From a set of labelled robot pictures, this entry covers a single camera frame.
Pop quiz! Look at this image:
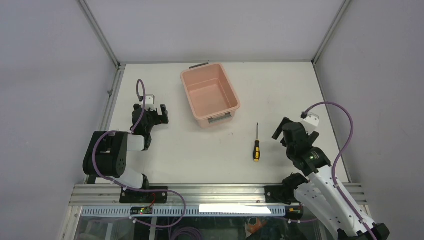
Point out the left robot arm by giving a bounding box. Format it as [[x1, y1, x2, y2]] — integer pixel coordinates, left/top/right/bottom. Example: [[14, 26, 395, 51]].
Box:
[[82, 104, 169, 191]]

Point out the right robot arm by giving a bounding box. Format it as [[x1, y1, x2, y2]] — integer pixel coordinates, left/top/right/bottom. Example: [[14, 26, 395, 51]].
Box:
[[272, 114, 390, 240]]

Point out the yellow black screwdriver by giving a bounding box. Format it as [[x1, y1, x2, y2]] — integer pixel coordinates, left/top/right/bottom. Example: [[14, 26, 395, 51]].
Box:
[[252, 123, 261, 162]]

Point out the pink plastic bin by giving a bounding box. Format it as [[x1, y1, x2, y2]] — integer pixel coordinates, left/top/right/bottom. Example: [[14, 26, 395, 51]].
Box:
[[180, 62, 241, 129]]

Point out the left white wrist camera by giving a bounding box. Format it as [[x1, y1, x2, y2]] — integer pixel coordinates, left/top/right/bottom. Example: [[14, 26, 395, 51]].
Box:
[[139, 94, 157, 112]]

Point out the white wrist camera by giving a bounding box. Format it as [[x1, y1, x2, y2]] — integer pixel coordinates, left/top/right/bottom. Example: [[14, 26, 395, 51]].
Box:
[[139, 94, 157, 112], [300, 112, 320, 135]]

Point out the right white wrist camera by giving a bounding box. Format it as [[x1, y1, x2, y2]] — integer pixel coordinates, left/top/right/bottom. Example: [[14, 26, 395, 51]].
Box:
[[300, 112, 320, 135]]

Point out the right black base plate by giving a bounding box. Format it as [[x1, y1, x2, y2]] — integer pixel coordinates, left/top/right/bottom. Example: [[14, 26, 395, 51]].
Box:
[[264, 185, 299, 205]]

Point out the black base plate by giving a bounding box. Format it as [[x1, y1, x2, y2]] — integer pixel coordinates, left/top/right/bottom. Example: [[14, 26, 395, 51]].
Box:
[[119, 186, 168, 205], [264, 185, 299, 205]]

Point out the aluminium mounting rail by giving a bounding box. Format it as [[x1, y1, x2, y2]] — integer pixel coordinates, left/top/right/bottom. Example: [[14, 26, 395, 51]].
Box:
[[69, 183, 283, 206]]

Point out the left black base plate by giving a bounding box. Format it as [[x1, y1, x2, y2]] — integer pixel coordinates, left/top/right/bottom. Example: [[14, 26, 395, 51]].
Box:
[[119, 186, 168, 205]]

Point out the white slotted cable duct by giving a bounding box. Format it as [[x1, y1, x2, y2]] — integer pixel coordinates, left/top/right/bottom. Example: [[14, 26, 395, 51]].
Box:
[[81, 204, 301, 218]]

